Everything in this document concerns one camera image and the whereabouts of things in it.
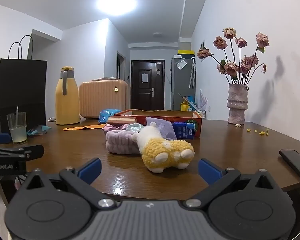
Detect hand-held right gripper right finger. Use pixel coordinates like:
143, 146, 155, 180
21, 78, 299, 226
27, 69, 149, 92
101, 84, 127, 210
185, 158, 282, 209

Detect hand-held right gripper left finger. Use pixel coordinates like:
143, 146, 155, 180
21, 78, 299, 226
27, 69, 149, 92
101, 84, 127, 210
20, 158, 115, 210

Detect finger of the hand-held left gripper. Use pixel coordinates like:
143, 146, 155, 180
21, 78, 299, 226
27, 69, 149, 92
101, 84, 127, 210
0, 145, 44, 159
0, 133, 12, 145

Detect purple fluffy headband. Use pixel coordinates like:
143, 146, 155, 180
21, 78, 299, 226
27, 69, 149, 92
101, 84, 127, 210
106, 129, 142, 155

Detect pink satin scrunchie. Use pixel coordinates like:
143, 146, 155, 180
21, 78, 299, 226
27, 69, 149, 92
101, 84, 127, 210
102, 123, 130, 133

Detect yellow and white plush toy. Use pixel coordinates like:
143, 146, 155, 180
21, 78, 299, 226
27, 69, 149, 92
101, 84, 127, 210
132, 122, 195, 173

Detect clear plastic pouch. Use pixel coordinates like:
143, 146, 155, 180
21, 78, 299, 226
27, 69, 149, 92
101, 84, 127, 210
126, 123, 143, 133

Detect purple cloth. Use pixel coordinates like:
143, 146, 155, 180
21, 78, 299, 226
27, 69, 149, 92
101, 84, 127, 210
145, 116, 177, 140

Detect red cardboard box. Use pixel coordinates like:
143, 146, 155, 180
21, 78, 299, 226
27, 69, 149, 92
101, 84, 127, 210
114, 109, 202, 138

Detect glass cup with drink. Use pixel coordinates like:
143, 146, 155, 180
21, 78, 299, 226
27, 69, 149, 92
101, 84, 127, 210
7, 106, 28, 145

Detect teal snack wrapper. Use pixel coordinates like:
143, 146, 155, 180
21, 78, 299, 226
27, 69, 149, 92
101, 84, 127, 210
27, 124, 52, 137

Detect orange shoehorn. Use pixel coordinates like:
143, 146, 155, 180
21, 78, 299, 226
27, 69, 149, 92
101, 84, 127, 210
63, 124, 107, 131

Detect blue carton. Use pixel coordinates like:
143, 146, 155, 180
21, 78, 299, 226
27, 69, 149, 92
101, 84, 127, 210
172, 122, 195, 139

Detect black paper bag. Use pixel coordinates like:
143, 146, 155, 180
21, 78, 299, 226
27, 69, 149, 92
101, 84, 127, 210
0, 35, 47, 137

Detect yellow thermos jug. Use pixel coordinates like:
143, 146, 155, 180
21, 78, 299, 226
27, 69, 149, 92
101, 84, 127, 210
55, 66, 80, 125

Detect blue tissue pack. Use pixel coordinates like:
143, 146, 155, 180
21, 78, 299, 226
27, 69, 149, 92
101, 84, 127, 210
99, 109, 122, 123

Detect scattered yellow crumbs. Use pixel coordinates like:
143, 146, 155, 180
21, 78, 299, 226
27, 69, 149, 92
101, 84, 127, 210
246, 128, 270, 136

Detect pink ribbed suitcase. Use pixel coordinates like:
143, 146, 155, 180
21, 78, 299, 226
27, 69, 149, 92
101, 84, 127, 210
79, 78, 129, 120

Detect purple umbrella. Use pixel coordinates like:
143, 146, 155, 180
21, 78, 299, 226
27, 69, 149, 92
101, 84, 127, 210
199, 89, 208, 110

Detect pink ceramic vase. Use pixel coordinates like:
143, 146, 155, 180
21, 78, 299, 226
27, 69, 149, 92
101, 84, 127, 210
227, 83, 248, 125

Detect black phone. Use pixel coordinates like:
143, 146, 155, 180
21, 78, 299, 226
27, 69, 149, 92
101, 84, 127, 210
279, 149, 300, 179

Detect grey fridge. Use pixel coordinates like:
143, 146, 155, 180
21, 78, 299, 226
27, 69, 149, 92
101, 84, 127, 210
170, 57, 196, 111

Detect dark entrance door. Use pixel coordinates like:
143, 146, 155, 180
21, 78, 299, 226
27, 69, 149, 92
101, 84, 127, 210
131, 60, 165, 110

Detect white folded umbrella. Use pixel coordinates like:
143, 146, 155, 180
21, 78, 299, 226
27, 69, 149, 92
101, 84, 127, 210
189, 57, 196, 88

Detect dried pink roses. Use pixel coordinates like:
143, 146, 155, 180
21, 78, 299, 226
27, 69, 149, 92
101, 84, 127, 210
197, 27, 270, 85

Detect round ceiling lamp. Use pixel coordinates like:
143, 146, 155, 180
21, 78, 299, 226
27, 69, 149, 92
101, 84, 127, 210
96, 0, 137, 15

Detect wire storage rack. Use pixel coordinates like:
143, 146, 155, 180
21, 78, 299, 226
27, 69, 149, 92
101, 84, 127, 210
190, 105, 207, 119

